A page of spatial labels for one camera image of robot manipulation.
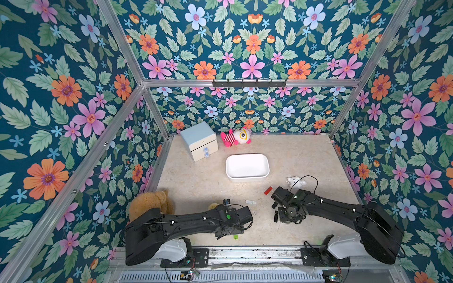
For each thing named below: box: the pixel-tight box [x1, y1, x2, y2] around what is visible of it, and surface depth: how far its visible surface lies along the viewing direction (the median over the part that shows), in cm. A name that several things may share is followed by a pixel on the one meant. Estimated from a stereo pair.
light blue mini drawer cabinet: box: [180, 121, 219, 163], surface depth 103 cm
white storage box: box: [225, 153, 271, 183], surface depth 104 cm
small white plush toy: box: [286, 175, 308, 189], surface depth 96 cm
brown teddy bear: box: [128, 189, 176, 223], surface depth 73 cm
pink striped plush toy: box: [220, 126, 252, 148], surface depth 113 cm
